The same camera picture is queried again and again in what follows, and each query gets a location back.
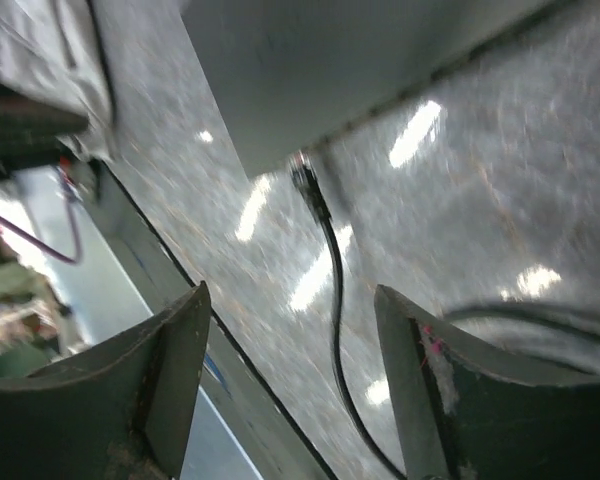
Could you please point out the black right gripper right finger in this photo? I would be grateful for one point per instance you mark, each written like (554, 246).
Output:
(496, 390)

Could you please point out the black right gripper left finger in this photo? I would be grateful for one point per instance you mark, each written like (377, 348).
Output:
(120, 410)

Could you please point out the black network switch box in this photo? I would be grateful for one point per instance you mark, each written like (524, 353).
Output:
(285, 74)

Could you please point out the grey cloth garment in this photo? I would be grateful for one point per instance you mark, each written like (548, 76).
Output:
(50, 51)

